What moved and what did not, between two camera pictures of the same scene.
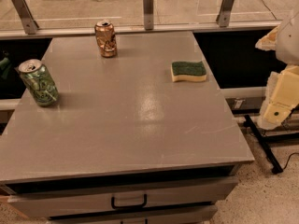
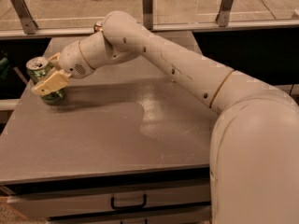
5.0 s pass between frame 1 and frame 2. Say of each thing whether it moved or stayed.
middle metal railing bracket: stayed
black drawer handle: stayed
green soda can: moved
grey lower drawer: stayed
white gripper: moved
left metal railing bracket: stayed
